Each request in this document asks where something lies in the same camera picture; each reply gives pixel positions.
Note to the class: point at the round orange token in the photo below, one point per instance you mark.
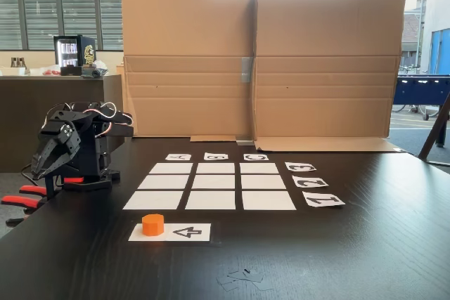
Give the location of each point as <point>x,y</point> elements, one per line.
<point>153,225</point>

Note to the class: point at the blank white paper square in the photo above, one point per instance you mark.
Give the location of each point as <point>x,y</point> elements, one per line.
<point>210,200</point>
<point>153,200</point>
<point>216,168</point>
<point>213,182</point>
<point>259,168</point>
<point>263,182</point>
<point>164,182</point>
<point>268,200</point>
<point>171,168</point>

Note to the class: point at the red black spring clamp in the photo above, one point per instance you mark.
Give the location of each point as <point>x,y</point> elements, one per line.
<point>21,202</point>
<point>33,190</point>

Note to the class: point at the dark brown counter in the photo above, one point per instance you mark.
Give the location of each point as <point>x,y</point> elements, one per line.
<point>21,110</point>

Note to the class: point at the small black box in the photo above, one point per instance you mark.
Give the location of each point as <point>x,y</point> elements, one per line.
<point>71,70</point>

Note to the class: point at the grey crumpled item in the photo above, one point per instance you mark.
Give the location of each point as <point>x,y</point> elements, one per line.
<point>93,72</point>

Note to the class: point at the black mini fridge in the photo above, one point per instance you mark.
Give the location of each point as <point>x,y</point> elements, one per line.
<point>72,50</point>

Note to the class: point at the paper sheet letter A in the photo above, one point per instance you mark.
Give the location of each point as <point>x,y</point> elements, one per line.
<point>168,157</point>

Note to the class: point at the paper sheet letter B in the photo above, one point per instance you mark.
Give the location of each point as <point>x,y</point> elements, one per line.
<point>207,156</point>

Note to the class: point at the white arrow paper sheet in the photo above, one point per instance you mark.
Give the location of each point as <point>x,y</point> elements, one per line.
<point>190,232</point>

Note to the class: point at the narrower brown cardboard panel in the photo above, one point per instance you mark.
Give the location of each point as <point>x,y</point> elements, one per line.
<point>186,33</point>

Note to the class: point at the paper sheet letter C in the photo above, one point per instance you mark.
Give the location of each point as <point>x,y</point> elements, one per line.
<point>247,157</point>

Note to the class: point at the grey tape strip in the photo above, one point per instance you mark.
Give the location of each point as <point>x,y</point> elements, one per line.
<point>247,70</point>

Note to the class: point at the paper sheet number 3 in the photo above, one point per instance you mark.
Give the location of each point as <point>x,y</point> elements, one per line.
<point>290,167</point>

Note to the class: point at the paper sheet number 2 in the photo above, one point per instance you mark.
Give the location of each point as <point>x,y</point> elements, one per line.
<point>299,181</point>

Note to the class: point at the paper sheet number 1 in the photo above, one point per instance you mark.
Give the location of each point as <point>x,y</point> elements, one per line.
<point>311,199</point>

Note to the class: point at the wider brown cardboard panel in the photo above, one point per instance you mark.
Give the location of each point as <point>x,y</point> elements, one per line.
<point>327,33</point>

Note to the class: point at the blue foosball table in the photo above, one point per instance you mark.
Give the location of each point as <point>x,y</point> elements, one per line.
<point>422,85</point>

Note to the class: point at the dark wooden slanted leg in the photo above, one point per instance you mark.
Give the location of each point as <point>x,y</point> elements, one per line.
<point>434,131</point>

